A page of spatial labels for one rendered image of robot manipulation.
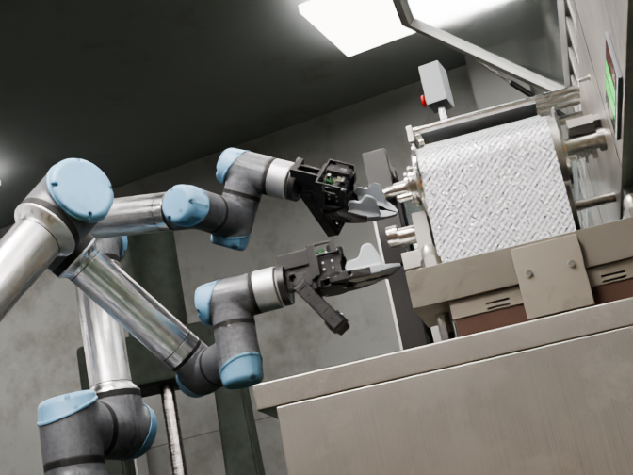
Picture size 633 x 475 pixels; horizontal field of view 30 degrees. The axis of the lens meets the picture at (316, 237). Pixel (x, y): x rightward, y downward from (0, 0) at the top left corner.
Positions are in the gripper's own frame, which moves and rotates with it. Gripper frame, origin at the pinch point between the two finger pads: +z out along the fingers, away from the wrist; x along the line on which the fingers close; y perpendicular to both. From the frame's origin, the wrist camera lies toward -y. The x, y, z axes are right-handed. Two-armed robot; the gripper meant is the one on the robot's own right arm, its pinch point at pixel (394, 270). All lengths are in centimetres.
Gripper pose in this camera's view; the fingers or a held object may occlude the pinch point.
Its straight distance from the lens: 204.4
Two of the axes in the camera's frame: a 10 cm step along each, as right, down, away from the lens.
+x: 2.3, 2.5, 9.4
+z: 9.6, -2.4, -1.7
